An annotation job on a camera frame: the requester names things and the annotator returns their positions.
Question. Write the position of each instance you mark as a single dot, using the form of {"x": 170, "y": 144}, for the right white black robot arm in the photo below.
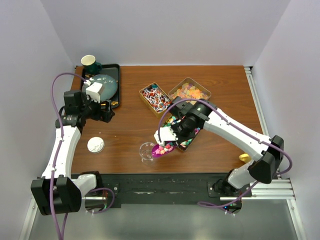
{"x": 265, "y": 152}

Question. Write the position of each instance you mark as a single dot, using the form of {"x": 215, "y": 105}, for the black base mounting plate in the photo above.
{"x": 168, "y": 188}

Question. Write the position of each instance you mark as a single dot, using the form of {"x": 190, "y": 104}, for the white jar lid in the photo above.
{"x": 95, "y": 145}

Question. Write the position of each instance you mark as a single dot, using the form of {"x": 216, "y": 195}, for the dark green mug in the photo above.
{"x": 90, "y": 65}

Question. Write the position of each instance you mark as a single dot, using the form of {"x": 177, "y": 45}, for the yellow mug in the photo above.
{"x": 245, "y": 158}

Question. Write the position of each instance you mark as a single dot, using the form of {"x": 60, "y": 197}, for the black serving tray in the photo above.
{"x": 112, "y": 70}

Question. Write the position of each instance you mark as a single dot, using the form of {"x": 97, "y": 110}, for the gold fork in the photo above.
{"x": 114, "y": 103}

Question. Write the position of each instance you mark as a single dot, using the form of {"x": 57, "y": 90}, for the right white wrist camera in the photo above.
{"x": 165, "y": 135}

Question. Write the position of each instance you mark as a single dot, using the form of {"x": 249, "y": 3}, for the clear glass jar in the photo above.
{"x": 145, "y": 152}

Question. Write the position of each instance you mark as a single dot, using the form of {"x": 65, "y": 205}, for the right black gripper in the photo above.
{"x": 181, "y": 139}

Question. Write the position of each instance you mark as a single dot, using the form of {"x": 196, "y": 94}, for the aluminium frame rail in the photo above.
{"x": 277, "y": 189}

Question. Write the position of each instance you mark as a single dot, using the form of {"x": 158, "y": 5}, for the teal ceramic plate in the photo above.
{"x": 109, "y": 83}

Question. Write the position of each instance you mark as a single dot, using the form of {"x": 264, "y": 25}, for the gold tin of lollipops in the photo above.
{"x": 155, "y": 98}

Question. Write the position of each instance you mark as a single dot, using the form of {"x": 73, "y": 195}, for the magenta plastic scoop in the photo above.
{"x": 159, "y": 151}

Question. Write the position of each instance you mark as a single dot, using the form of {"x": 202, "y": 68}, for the gold tin of star candies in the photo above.
{"x": 184, "y": 145}

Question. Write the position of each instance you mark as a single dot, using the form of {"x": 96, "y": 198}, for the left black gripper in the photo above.
{"x": 104, "y": 115}

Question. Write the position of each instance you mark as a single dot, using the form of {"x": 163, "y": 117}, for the gold tin of gummy candies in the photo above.
{"x": 190, "y": 89}

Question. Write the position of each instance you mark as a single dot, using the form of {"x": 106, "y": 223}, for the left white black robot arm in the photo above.
{"x": 55, "y": 188}

